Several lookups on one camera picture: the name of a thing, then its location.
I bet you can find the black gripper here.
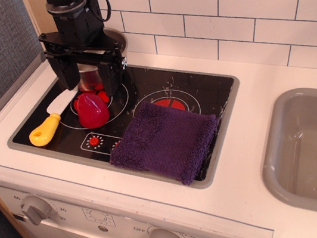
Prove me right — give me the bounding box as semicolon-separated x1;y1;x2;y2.
39;6;124;96

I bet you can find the purple towel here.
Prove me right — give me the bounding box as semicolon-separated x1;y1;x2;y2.
110;102;219;185

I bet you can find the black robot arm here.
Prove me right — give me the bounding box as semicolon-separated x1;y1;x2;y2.
39;0;126;97

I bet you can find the black toy stove top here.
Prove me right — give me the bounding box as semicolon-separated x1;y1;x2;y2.
8;66;239;188

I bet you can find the stainless steel pot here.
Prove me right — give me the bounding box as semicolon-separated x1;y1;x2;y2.
77;27;128;96

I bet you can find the red toy pepper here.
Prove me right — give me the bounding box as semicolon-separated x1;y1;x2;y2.
77;92;110;129

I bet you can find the grey left oven knob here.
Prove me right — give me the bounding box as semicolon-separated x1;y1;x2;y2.
20;196;52;226

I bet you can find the grey plastic sink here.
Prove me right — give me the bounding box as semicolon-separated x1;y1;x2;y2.
262;88;317;211

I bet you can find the yellow handled toy knife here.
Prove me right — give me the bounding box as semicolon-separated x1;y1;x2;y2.
29;86;79;147

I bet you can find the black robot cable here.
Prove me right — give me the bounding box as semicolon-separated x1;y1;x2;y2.
88;0;114;24

